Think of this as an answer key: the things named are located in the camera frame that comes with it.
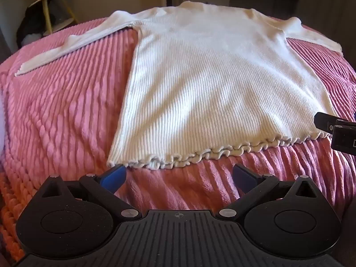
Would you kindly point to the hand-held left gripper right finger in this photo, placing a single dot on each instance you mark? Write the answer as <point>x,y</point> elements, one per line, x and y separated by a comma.
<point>244,178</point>

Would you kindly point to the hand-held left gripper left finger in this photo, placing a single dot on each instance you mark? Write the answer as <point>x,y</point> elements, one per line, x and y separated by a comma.
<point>112,178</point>

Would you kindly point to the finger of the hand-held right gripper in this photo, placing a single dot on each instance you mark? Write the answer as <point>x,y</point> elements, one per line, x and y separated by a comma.
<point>324,121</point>
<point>345,140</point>

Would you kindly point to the white ribbed knit sweater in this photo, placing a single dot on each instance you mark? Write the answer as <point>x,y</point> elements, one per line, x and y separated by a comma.
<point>222,83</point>

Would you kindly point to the pink ribbed fleece blanket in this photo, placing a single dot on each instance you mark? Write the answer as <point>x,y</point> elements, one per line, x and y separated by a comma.
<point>61,111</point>

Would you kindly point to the grey curtain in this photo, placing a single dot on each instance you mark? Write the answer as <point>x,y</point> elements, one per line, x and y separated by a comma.
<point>328,2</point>

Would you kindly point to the dark cloth bag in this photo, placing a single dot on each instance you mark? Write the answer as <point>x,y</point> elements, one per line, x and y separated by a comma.
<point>32,25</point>

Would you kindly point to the round wooden tiered side table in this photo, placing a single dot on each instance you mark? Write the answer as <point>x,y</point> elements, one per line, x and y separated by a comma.
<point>52,8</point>

